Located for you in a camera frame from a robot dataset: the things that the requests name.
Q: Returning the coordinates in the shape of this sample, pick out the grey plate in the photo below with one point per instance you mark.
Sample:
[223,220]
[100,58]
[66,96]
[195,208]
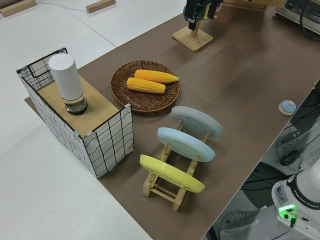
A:
[197,122]

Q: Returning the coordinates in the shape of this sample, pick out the light blue plate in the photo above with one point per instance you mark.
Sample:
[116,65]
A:
[185,145]

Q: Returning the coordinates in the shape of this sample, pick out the wooden plate rack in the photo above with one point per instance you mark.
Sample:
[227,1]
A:
[147,188]

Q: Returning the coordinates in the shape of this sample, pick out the white cylindrical bottle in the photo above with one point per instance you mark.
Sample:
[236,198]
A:
[66,80]

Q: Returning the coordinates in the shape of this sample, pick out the wooden drawer cabinet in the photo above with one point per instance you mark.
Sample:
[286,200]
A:
[275,3]

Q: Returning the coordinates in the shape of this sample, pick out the white toaster oven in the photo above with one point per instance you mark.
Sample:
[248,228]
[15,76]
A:
[292,13]

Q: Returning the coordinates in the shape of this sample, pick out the light wooden shelf board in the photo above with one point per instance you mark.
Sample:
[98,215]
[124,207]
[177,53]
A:
[97,110]

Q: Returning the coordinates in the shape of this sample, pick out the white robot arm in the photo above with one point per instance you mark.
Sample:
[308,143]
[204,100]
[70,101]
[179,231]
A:
[305,190]

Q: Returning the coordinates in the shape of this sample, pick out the long wooden block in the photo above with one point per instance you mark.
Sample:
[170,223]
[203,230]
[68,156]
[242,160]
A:
[100,5]
[17,7]

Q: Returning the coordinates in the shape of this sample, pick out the green plug connector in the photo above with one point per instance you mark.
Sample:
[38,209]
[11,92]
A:
[292,218]

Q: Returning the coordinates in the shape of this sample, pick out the pink hanging item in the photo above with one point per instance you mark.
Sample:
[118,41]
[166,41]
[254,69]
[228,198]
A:
[219,7]

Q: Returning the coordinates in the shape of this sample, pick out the black teal hanging item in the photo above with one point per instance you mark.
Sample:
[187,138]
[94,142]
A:
[192,10]

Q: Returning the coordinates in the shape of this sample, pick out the round brown wicker tray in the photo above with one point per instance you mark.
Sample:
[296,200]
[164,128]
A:
[145,102]

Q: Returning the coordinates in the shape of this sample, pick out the slim black hanging item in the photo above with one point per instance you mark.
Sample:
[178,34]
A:
[212,11]

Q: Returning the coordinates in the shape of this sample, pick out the yellow hanging item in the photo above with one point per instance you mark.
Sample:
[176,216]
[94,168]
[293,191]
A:
[205,12]

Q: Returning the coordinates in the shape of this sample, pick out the grey robot mounting base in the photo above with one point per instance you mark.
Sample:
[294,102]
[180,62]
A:
[240,220]

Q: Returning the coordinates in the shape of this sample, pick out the wooden peg stand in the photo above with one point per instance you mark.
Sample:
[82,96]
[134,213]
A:
[195,41]

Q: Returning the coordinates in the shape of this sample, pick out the wooden drawer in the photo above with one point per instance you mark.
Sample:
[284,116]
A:
[245,5]

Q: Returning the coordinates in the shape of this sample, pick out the blue dome bell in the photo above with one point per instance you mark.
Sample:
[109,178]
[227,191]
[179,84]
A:
[288,106]

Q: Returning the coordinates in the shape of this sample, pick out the white grid pattern box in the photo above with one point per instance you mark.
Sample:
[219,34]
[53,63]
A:
[110,145]

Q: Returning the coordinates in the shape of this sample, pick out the yellow corn cob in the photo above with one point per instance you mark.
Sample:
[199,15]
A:
[155,75]
[145,85]

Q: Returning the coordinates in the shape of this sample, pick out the yellow plate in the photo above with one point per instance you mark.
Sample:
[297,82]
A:
[170,173]

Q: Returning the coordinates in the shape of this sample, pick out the brown table mat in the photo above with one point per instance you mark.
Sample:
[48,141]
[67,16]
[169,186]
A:
[237,75]

